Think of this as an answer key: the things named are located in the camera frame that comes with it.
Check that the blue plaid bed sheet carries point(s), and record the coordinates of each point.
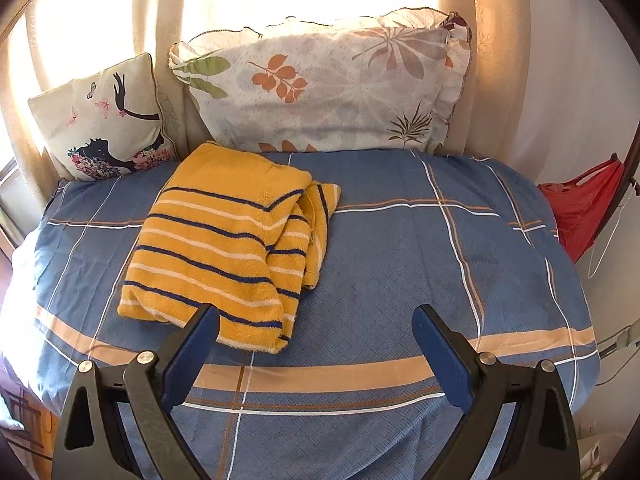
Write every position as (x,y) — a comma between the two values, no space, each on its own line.
(390,270)

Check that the beige curtain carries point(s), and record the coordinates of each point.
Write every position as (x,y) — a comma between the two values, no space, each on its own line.
(165,35)

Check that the red plastic bag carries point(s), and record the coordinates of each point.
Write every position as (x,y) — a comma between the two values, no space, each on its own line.
(582,210)

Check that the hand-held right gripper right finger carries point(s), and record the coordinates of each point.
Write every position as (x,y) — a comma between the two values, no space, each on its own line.
(445,360)

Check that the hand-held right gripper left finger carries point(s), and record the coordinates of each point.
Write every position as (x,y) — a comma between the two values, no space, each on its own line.
(192,360)

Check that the cushion with silhouette print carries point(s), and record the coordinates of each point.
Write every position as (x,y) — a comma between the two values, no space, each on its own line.
(102,120)

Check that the yellow striped sweater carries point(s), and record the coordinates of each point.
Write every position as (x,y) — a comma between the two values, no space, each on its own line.
(220,255)

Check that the window frame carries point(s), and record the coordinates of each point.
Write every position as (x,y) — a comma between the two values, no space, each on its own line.
(7,210)

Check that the leaf print pillow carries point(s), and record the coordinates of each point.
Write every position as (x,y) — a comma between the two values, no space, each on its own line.
(325,92)

